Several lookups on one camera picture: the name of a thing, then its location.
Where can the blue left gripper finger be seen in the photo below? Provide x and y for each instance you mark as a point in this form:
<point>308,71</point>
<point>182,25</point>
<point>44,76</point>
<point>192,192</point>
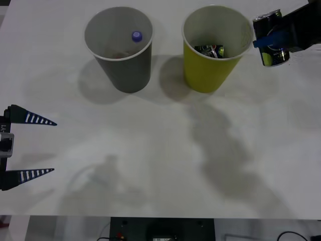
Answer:
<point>15,178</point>
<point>22,116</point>

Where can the black robot torso base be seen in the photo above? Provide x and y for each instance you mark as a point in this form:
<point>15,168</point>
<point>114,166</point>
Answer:
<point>163,228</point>

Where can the plastic bottle with purple cap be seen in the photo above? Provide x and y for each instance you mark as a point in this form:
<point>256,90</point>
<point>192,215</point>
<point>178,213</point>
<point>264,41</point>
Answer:
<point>137,36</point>

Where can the black drink can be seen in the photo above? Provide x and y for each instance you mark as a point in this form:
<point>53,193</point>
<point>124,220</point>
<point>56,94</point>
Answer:
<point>272,57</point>
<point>209,50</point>

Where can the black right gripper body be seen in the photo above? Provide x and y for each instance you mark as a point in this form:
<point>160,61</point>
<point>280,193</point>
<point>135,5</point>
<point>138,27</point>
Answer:
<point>303,27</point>

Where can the left arm wrist camera box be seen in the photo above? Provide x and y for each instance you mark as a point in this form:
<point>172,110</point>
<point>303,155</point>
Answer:
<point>6,144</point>

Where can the grey plastic waste bin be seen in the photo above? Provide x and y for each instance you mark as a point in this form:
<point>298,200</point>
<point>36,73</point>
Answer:
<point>133,72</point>

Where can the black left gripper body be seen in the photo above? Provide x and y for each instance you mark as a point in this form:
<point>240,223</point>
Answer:
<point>4,125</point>

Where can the yellow-green plastic waste bin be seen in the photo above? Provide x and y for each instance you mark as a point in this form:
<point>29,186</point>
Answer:
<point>205,75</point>

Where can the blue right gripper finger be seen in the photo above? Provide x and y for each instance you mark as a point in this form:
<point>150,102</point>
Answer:
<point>273,39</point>

